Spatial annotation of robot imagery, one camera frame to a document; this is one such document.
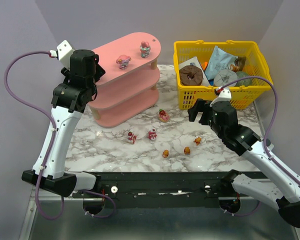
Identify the pink strawberry bear toy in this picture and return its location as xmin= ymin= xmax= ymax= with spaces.
xmin=148 ymin=128 xmax=157 ymax=141

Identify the strawberry donut toy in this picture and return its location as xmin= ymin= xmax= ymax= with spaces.
xmin=158 ymin=108 xmax=170 ymax=123

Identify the pink wide-eared toy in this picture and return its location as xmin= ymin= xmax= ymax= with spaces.
xmin=115 ymin=54 xmax=132 ymax=70

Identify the grey round cake pack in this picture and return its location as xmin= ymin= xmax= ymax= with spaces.
xmin=213 ymin=69 xmax=238 ymax=87

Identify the orange bear toy middle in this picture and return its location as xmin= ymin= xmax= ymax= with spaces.
xmin=183 ymin=146 xmax=191 ymax=155

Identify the pink three-tier shelf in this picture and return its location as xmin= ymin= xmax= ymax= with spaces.
xmin=88 ymin=32 xmax=161 ymax=128

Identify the orange bear toy right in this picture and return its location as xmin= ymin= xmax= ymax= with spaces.
xmin=193 ymin=137 xmax=202 ymax=146

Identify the white flat packet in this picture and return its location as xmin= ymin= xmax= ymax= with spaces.
xmin=178 ymin=56 xmax=202 ymax=70

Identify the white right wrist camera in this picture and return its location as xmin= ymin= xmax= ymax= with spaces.
xmin=210 ymin=87 xmax=232 ymax=107

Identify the pink flower-ring bunny toy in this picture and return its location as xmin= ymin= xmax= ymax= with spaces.
xmin=139 ymin=41 xmax=151 ymax=58

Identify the orange bear toy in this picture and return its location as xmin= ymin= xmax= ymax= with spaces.
xmin=183 ymin=146 xmax=191 ymax=155
xmin=193 ymin=137 xmax=202 ymax=146
xmin=162 ymin=149 xmax=169 ymax=158

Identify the yellow plastic basket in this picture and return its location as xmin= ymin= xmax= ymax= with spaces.
xmin=173 ymin=39 xmax=274 ymax=111

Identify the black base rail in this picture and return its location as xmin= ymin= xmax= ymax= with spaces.
xmin=72 ymin=171 xmax=273 ymax=210

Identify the light blue snack bag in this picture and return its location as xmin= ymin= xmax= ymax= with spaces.
xmin=204 ymin=46 xmax=238 ymax=80

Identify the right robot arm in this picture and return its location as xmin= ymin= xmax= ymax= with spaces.
xmin=187 ymin=99 xmax=300 ymax=228

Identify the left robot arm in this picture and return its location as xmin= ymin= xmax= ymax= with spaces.
xmin=21 ymin=49 xmax=106 ymax=197

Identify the red white bow toy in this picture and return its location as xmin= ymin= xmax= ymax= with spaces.
xmin=127 ymin=131 xmax=137 ymax=144

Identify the orange bear toy left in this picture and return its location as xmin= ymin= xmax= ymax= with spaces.
xmin=162 ymin=149 xmax=169 ymax=158

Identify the brown round cake pack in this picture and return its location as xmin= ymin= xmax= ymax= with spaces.
xmin=179 ymin=65 xmax=203 ymax=86

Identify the green round cake pack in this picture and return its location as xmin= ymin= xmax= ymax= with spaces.
xmin=235 ymin=71 xmax=252 ymax=87

